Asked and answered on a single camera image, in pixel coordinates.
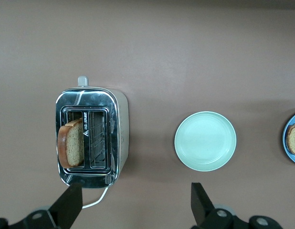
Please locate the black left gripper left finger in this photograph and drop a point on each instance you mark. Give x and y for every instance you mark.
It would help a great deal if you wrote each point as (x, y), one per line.
(64, 212)

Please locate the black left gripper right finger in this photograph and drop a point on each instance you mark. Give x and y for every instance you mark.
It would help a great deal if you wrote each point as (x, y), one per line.
(204, 214)

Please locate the brown toast bread slice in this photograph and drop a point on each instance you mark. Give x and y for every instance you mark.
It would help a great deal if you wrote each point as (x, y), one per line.
(74, 143)
(291, 143)

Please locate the mint green round plate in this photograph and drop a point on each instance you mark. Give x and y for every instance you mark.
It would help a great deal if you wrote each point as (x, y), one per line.
(204, 140)

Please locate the blue round plate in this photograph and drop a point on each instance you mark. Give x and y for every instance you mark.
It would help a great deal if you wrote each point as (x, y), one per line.
(284, 139)

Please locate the silver two-slot toaster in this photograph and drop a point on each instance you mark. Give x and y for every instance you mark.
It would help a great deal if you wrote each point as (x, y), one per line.
(95, 100)

